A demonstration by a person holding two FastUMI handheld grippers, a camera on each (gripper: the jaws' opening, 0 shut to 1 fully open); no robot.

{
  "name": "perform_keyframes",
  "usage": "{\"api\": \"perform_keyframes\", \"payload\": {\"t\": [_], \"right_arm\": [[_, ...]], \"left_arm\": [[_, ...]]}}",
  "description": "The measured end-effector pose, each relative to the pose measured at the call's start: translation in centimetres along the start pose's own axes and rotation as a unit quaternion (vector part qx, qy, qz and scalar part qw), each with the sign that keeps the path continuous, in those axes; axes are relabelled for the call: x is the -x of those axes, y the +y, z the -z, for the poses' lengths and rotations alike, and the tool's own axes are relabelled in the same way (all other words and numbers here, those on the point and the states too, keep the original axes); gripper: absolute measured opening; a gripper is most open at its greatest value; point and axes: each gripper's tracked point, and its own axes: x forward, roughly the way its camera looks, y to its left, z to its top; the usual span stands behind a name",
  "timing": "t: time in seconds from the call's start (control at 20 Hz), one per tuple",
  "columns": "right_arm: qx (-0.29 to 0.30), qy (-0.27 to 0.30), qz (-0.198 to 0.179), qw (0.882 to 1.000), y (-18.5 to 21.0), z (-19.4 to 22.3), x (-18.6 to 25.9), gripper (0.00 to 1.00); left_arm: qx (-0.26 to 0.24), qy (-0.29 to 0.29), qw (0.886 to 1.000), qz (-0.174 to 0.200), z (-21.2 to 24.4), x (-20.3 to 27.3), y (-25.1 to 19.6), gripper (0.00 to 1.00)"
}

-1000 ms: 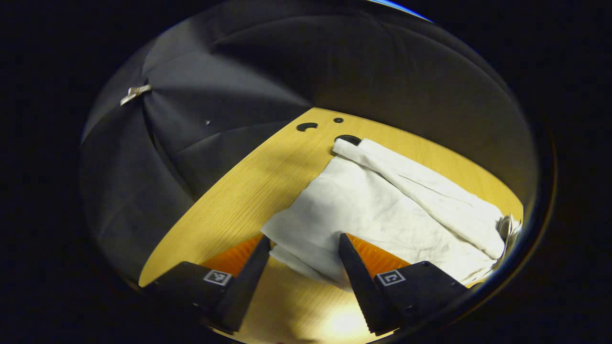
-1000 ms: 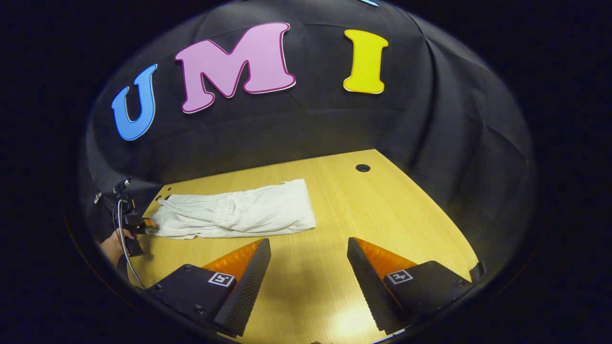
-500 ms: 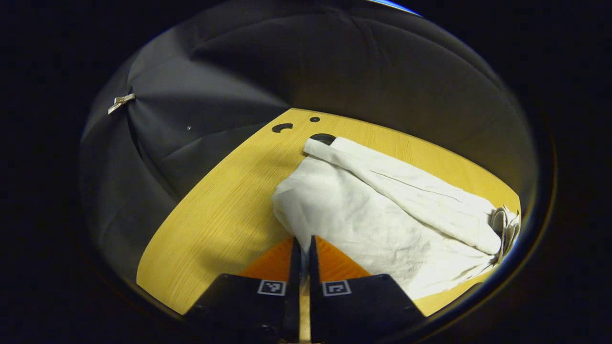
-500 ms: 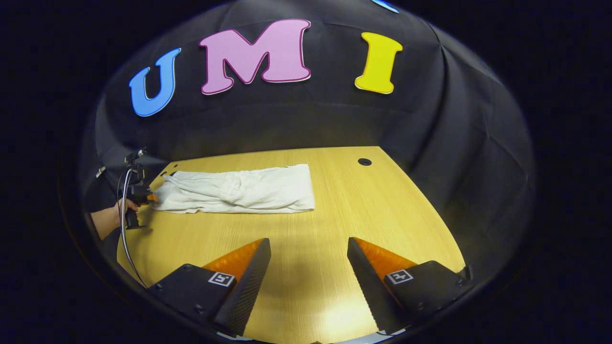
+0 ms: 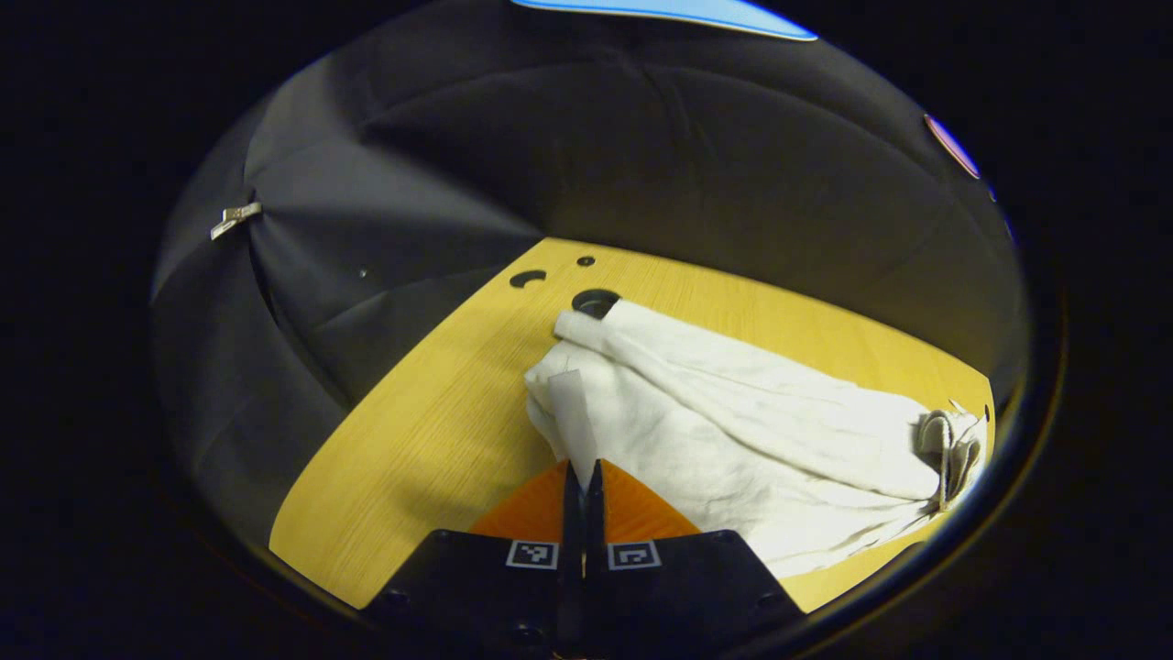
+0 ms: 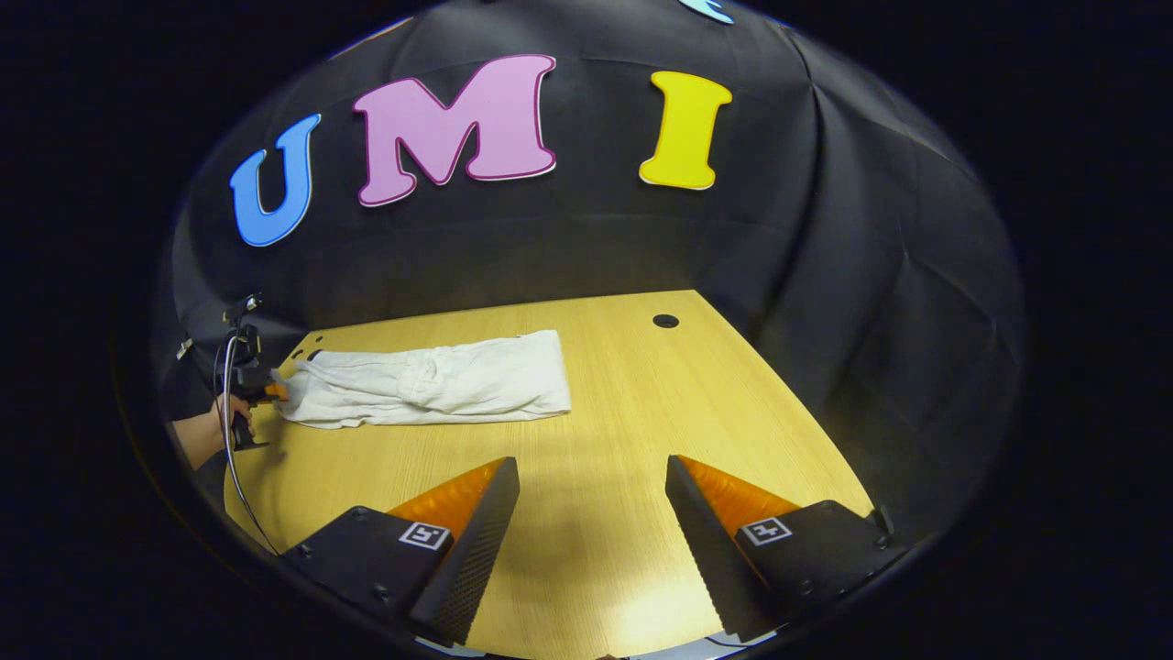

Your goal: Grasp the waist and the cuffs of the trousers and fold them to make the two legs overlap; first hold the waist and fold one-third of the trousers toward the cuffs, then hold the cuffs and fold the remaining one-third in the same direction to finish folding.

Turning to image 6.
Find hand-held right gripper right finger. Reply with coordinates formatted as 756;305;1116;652
664;454;909;644

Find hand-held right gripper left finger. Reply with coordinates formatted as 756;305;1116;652
280;456;521;648

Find white jeans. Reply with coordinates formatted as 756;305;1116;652
271;329;574;430

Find black backdrop cloth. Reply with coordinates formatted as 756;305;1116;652
151;0;1027;551

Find black cable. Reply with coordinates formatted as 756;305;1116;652
212;330;281;557

